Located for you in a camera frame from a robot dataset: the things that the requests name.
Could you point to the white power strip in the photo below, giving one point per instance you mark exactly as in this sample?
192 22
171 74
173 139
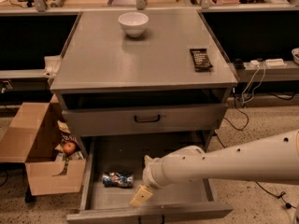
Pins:
272 63

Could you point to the white ceramic bowl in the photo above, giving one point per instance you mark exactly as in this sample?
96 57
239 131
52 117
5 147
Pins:
134 24

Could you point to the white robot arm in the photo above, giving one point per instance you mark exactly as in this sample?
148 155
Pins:
274 159

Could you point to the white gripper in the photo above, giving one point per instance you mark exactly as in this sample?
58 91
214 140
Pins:
149 175

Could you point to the grey metal drawer cabinet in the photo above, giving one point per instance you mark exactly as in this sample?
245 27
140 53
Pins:
105 68

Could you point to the open grey middle drawer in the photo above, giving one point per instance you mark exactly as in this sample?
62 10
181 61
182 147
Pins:
125 153

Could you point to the open cardboard box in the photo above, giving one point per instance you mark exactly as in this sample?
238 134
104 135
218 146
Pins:
31 139

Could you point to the snack bags in box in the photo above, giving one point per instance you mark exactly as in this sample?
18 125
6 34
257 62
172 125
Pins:
67 136

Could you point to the red apple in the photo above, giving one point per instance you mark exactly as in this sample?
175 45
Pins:
69 148

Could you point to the black drawer handle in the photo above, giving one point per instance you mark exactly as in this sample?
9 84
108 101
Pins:
145 119

